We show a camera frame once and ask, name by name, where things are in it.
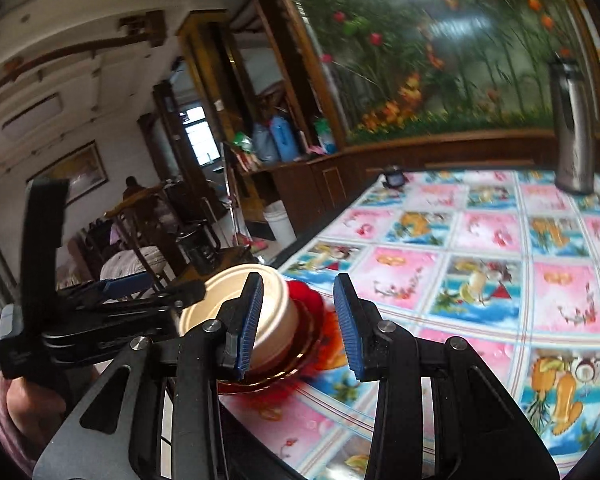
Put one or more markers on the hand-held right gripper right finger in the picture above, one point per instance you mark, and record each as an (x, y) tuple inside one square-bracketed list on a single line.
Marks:
[(350, 330)]

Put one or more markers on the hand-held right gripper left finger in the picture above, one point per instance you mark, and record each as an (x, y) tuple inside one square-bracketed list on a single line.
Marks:
[(247, 330)]

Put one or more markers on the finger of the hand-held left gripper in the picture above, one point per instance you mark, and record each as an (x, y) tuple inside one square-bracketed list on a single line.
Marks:
[(130, 287), (180, 295)]

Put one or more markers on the large beige bowl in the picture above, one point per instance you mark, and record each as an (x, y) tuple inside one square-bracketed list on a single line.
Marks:
[(275, 325)]

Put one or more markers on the red scalloped plate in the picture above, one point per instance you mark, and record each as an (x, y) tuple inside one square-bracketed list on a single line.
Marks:
[(280, 377)]

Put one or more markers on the person's left hand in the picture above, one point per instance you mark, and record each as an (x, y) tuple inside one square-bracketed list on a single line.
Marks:
[(35, 405)]

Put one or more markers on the striped seat cushion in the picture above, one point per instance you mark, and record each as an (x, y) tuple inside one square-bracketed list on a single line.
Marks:
[(130, 260)]

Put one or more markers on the black container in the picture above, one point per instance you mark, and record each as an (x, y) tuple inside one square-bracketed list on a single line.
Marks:
[(200, 252)]

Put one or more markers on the wooden chair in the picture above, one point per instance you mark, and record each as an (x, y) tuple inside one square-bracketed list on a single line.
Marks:
[(140, 230)]

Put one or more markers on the white bucket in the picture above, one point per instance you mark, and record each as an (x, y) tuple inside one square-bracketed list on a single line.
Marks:
[(280, 222)]

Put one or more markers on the printed fruit tablecloth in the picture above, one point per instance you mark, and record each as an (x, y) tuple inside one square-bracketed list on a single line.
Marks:
[(480, 285)]

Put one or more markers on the low wooden cabinet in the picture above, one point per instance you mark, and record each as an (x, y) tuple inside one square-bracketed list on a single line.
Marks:
[(330, 180)]

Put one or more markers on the small black jar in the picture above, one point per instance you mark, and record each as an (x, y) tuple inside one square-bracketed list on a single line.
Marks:
[(394, 176)]

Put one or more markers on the green packet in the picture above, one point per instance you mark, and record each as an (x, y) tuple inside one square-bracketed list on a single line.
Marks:
[(243, 147)]

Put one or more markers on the window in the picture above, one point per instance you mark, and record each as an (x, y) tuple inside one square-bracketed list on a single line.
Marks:
[(200, 135)]

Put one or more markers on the grey plastic jug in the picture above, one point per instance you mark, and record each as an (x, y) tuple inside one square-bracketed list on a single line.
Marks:
[(262, 145)]

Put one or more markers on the blue plastic jug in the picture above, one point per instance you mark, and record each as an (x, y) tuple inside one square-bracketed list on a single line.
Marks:
[(282, 140)]

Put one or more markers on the green and white bottle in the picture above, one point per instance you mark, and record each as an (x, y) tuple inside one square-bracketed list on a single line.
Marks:
[(325, 137)]

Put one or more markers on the steel thermos jug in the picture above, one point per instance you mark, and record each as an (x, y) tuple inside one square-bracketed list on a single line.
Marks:
[(572, 135)]

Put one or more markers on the framed wall picture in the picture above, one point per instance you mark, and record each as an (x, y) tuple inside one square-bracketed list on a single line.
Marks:
[(75, 170)]

